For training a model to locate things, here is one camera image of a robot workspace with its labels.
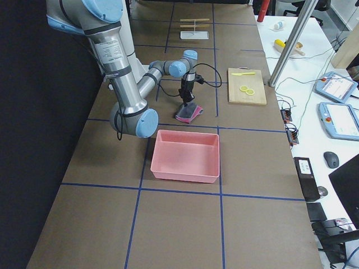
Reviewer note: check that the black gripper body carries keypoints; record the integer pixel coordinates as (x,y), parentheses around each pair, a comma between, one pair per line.
(185,89)

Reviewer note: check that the grey and pink cloth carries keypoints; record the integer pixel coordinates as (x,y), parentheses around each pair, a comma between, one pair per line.
(188,112)

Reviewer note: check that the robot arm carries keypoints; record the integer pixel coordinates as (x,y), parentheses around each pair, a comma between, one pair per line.
(100,22)
(183,68)

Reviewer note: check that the lemon slice near knife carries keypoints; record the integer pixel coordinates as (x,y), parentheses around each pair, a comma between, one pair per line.
(243,88)

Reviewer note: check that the white towel rack tray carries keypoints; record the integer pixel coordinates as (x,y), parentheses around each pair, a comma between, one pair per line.
(194,35)

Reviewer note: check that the bamboo cutting board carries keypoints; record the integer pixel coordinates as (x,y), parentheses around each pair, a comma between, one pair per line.
(255,82)

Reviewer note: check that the pink plastic bin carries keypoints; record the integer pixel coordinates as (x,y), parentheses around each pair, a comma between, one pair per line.
(186,156)

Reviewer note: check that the lemon slice far from knife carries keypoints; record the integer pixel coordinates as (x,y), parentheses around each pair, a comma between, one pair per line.
(250,91)

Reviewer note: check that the yellow plastic knife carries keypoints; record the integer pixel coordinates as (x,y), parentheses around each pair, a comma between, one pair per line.
(244,74)

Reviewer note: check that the inner wooden rack rod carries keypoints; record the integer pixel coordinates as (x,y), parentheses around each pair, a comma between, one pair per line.
(197,26)

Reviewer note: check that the wooden rack rod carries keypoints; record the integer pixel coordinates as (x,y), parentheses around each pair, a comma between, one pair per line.
(197,26)
(192,20)

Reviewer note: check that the outer wooden rack rod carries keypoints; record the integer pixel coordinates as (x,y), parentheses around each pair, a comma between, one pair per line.
(192,20)

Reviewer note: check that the far black power strip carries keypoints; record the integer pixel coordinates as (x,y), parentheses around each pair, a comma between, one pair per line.
(286,115)

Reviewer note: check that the black power strip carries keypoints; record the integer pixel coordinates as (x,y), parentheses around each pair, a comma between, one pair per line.
(292,134)
(286,115)

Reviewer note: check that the near black power strip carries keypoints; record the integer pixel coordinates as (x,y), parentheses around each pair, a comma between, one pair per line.
(292,134)

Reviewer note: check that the far teach pendant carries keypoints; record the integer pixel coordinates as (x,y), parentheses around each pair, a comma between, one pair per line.
(335,87)

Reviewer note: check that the teach pendant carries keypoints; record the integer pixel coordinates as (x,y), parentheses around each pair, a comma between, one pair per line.
(335,87)
(339,120)

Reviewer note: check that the black box with label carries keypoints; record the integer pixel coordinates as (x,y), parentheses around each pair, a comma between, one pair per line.
(306,179)

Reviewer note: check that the near teach pendant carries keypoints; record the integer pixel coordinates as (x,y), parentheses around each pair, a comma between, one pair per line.
(339,120)

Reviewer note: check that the grey computer mouse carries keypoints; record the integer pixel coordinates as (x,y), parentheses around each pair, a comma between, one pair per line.
(331,159)

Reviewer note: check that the black monitor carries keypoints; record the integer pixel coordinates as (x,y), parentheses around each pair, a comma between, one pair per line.
(345,183)

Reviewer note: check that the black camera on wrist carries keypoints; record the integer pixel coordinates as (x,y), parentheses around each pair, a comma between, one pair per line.
(199,79)

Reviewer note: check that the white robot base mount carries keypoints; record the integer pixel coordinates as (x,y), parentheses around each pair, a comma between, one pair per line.
(126,36)

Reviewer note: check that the metal camera post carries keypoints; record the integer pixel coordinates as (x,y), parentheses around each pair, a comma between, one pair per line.
(297,30)

